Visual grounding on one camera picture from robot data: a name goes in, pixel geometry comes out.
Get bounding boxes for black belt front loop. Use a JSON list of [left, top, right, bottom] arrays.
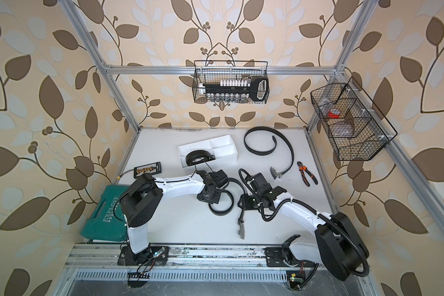
[[185, 149, 215, 167]]

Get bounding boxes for white divided storage tray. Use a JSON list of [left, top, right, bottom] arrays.
[[178, 135, 238, 171]]

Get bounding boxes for black belt long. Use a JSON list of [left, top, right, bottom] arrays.
[[208, 177, 247, 240]]

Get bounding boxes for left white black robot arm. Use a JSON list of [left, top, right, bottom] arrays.
[[118, 170, 234, 255]]

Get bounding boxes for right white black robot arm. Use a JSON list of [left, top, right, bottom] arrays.
[[239, 168, 370, 281]]

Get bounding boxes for orange black pliers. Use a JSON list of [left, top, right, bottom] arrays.
[[297, 161, 319, 187]]

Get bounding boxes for black bit holder box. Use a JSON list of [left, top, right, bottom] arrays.
[[133, 162, 162, 179]]

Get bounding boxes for red item in basket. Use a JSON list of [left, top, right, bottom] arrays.
[[328, 109, 342, 119]]

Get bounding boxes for green plastic tool case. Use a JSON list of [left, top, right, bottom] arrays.
[[80, 185, 128, 242]]

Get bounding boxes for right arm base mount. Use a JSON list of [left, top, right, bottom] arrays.
[[264, 247, 315, 268]]

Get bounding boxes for black socket set rail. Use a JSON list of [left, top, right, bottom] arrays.
[[198, 76, 270, 102]]

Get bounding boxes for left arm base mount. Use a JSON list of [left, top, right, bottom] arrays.
[[117, 245, 170, 266]]

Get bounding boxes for back wire basket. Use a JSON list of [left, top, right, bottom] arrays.
[[192, 59, 270, 104]]

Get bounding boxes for wire basket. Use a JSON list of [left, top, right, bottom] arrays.
[[192, 59, 270, 104], [310, 77, 398, 161]]

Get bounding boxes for right wire basket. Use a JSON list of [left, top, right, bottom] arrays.
[[310, 77, 398, 161]]

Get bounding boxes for aluminium front rail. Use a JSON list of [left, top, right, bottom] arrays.
[[64, 243, 371, 271]]

